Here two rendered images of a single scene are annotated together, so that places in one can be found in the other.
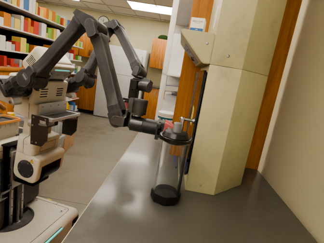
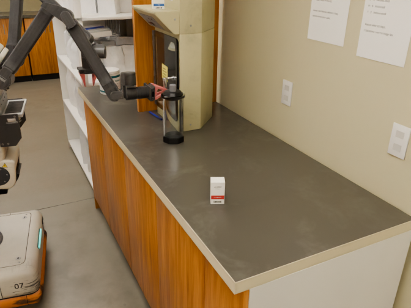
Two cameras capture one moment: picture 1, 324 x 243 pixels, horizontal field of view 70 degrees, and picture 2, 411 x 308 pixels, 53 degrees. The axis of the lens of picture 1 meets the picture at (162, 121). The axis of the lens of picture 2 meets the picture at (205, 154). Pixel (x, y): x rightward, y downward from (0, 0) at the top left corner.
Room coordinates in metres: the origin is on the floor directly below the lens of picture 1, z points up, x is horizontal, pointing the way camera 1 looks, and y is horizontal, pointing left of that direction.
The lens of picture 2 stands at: (-0.91, 0.70, 1.70)
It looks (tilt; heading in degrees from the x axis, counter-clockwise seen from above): 25 degrees down; 330
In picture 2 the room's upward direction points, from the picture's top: 1 degrees clockwise
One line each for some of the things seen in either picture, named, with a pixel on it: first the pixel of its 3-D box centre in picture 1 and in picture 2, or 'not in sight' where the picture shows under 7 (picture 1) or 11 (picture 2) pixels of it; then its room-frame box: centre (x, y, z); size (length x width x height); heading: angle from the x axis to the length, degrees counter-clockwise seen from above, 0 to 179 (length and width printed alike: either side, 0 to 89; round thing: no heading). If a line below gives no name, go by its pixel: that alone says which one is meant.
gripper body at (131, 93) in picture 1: (133, 95); (87, 63); (1.28, 0.18, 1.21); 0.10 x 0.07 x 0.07; 88
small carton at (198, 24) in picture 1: (197, 28); (158, 1); (0.92, -0.08, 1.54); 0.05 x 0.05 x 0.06; 76
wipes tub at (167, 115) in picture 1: (166, 122); (109, 80); (1.62, -0.03, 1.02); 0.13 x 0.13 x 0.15
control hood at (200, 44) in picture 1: (193, 51); (154, 19); (0.97, -0.08, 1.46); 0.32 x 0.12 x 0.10; 178
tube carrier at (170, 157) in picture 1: (170, 166); (173, 116); (0.73, -0.05, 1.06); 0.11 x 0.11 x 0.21
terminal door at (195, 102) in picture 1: (192, 118); (166, 74); (0.97, -0.13, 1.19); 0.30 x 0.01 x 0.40; 177
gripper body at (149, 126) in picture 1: (152, 127); (143, 92); (0.87, 0.03, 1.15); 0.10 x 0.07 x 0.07; 177
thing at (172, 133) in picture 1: (176, 132); (172, 91); (0.73, -0.05, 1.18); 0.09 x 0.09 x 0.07
